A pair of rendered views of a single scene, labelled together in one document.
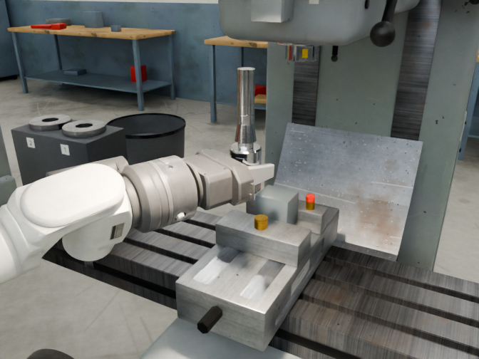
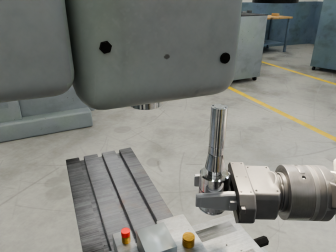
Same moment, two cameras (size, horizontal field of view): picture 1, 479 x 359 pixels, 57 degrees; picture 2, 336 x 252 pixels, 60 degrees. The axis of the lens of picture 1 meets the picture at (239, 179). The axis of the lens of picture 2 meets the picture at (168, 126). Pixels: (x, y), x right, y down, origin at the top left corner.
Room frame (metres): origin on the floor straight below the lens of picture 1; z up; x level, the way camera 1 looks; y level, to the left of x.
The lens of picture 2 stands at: (0.95, 0.18, 1.43)
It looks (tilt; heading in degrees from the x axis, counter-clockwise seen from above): 25 degrees down; 219
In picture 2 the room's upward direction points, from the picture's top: straight up
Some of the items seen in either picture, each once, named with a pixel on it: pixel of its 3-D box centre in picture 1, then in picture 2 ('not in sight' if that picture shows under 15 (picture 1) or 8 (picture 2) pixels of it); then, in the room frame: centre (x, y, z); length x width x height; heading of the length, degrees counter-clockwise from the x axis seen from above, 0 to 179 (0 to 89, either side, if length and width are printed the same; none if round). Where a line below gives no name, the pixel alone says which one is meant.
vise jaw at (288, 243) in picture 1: (262, 236); (185, 252); (0.63, -0.04, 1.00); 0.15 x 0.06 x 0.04; 62
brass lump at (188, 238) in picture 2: (261, 221); (188, 240); (0.63, -0.04, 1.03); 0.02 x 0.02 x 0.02
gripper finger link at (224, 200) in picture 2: not in sight; (215, 202); (0.63, 0.01, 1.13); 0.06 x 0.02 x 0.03; 127
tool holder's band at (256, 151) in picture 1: (245, 149); (214, 174); (0.60, -0.01, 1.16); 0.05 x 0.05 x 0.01
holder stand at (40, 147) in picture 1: (73, 164); not in sight; (0.93, 0.38, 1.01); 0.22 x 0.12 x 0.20; 64
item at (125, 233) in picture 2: (310, 201); (125, 235); (0.70, -0.13, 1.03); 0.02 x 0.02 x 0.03
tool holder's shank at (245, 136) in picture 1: (245, 109); (216, 141); (0.60, -0.01, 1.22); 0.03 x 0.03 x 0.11
